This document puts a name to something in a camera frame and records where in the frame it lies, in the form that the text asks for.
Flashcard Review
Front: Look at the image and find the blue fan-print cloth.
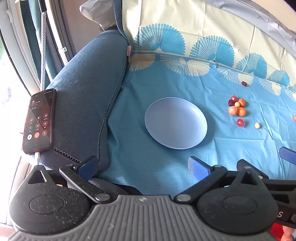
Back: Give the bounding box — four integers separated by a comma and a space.
99, 0, 296, 195

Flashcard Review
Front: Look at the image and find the black smartphone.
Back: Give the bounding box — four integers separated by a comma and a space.
22, 88, 57, 155

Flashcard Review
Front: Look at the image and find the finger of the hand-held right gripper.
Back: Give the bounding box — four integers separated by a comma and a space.
279, 146, 296, 165
236, 159, 279, 186

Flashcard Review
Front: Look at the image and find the white pipe with clip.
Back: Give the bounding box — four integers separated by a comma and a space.
52, 0, 70, 67

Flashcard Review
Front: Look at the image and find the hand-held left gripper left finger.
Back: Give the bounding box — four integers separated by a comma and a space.
27, 156, 111, 205

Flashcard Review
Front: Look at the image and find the braided black-white cable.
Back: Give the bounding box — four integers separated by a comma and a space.
39, 0, 48, 91

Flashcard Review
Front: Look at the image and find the white window frame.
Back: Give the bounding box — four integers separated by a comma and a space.
0, 0, 44, 93

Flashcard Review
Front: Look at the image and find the dark green curtain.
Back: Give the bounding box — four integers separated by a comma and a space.
20, 0, 63, 84

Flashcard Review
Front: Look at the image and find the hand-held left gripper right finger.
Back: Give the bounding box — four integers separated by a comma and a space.
174, 156, 262, 205

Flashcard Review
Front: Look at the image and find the person's right hand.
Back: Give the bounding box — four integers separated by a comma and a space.
282, 226, 296, 241

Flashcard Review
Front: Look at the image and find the light blue plate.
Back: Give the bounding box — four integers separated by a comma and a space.
144, 97, 208, 150

